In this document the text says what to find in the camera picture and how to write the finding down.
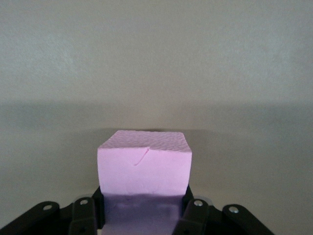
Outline pink foam cube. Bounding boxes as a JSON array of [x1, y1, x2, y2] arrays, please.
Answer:
[[97, 130, 193, 235]]

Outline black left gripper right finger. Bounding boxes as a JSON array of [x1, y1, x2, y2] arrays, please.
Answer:
[[172, 186, 272, 235]]

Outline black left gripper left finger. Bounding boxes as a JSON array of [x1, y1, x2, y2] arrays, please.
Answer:
[[4, 187, 106, 235]]

